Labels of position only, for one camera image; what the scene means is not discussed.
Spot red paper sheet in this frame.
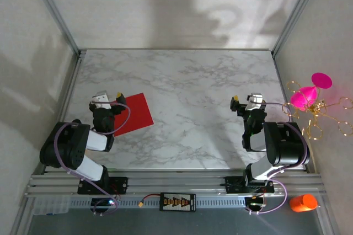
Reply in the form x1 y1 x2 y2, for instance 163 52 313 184
109 92 154 137

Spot small black controller board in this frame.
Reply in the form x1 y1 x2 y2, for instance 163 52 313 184
245 196 267 209
90 197 116 209

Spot orange plastic cylinder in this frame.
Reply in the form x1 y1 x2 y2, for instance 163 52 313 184
289 194 318 213

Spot clear plastic organizer box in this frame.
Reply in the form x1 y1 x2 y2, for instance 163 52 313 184
33 195 71 216

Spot black power distribution board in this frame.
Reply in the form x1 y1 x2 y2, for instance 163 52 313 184
159 192 196 212

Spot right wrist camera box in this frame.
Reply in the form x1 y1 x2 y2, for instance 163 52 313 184
246 93 265 111

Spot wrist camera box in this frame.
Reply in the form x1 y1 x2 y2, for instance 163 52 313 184
246 93 265 111
92 89 111 109

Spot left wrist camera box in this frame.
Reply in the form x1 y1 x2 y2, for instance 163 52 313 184
92 89 111 109

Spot aluminium side rail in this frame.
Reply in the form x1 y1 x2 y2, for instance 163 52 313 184
41 51 85 175
272 54 308 174

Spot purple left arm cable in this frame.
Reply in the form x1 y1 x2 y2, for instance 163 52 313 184
54 102 131 216

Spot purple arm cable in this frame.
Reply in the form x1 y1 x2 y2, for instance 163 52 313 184
245 102 309 216
54 102 131 216

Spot gold wire pink decoration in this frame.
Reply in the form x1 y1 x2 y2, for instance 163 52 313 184
281 72 353 141

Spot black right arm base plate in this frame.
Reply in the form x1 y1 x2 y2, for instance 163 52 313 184
224 175 275 194

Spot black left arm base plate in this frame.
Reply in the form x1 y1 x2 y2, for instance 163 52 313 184
77 176 129 195

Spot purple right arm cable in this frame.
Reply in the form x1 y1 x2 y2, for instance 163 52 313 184
245 102 309 216

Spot grey slotted cable duct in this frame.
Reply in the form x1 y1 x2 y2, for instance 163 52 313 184
68 196 249 210

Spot red wire yellow connector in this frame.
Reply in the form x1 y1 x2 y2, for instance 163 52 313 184
137 194 162 209

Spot aluminium rail beams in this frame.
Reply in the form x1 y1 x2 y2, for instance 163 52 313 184
24 173 326 199

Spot aluminium frame post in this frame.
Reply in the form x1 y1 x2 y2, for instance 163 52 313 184
26 0 81 57
271 0 326 58

